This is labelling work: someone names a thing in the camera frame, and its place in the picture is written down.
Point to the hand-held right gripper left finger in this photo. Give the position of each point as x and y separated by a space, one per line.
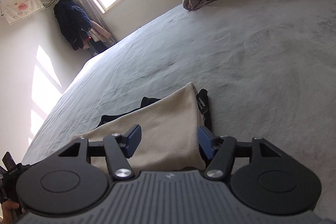
134 140

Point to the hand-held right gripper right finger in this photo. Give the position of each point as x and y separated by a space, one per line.
206 144

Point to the black and cream sweatshirt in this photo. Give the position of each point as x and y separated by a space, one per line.
162 129

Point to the pink hanging clothes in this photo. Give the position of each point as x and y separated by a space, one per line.
101 32

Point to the person's left hand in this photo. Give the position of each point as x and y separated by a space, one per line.
8 207

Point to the dark blue hanging jacket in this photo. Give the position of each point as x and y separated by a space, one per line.
71 19

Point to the white air conditioner cover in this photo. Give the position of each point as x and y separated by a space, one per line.
21 6

